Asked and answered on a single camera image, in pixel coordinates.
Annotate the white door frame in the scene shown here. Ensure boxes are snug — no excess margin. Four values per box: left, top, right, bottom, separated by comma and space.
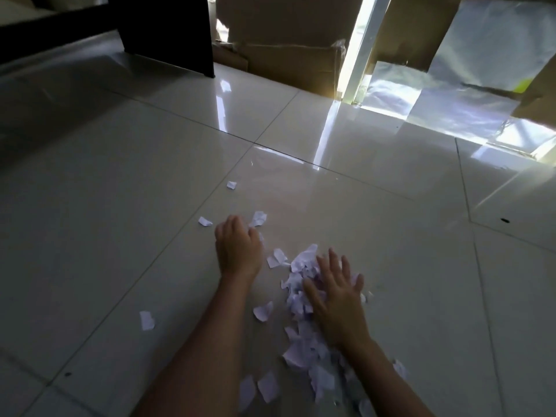
533, 135, 556, 166
336, 0, 394, 105

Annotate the brown cardboard sheet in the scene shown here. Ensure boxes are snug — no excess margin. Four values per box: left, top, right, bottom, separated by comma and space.
364, 0, 466, 75
510, 55, 556, 130

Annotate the person's right hand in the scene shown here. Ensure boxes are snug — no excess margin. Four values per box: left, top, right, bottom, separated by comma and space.
302, 247, 373, 351

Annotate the black desk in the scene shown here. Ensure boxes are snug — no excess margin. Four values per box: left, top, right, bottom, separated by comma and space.
0, 0, 217, 79

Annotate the person's right forearm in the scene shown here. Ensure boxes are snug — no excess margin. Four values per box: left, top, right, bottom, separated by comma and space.
342, 337, 436, 417

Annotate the person's left hand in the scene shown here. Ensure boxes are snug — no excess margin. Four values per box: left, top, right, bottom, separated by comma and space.
213, 214, 265, 286

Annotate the pile of white paper scraps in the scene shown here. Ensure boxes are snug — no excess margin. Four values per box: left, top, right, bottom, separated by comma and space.
138, 180, 410, 417

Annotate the person's left forearm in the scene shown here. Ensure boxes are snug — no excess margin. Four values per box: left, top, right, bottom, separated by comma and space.
131, 275, 262, 417

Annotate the flattened brown cardboard box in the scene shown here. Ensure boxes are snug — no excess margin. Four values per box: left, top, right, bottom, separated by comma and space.
210, 0, 366, 99

